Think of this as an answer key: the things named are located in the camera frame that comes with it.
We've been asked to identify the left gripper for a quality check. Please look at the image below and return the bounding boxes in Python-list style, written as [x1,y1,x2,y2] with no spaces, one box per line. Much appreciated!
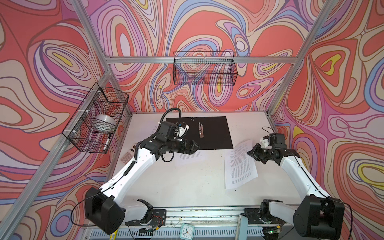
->
[165,138,200,155]

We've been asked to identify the red folder with black interior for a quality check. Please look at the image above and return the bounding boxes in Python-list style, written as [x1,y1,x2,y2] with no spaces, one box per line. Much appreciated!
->
[181,116,234,150]

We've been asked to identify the printed paper sheet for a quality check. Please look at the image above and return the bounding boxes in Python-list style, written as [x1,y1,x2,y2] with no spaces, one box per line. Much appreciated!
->
[175,151,207,166]
[225,140,258,190]

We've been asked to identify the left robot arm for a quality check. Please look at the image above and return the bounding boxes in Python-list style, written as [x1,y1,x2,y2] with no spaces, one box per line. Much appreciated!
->
[85,138,200,235]

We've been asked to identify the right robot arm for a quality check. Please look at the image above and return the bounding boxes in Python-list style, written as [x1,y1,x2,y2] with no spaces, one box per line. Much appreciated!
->
[247,144,345,240]

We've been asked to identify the white calculator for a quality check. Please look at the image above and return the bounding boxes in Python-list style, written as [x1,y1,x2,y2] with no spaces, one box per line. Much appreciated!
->
[120,145,136,165]

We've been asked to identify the small teal clock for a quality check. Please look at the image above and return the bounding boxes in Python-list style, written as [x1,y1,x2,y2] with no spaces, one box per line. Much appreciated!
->
[180,224,195,240]

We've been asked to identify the black marker pen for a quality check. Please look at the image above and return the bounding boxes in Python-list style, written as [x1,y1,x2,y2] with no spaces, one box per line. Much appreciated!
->
[103,134,112,152]

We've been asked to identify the silver tape roll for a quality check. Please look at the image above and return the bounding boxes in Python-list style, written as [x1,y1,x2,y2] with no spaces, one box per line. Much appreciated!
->
[94,114,117,132]

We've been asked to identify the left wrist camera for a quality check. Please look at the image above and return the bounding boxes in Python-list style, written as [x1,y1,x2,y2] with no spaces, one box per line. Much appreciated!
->
[155,122,189,142]

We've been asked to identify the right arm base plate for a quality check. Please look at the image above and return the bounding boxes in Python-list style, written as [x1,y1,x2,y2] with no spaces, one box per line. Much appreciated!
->
[241,199,286,226]

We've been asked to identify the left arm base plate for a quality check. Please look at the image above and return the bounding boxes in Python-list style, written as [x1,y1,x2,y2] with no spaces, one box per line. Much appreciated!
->
[124,199,167,228]

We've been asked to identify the black wire basket back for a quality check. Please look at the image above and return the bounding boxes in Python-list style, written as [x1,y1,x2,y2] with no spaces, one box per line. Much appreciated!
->
[173,50,238,86]

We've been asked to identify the black wire basket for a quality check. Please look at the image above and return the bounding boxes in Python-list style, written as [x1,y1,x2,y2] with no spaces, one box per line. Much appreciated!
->
[62,83,129,154]
[173,50,238,86]

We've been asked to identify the black wire basket left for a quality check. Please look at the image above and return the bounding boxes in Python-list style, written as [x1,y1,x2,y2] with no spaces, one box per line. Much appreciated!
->
[62,83,129,154]

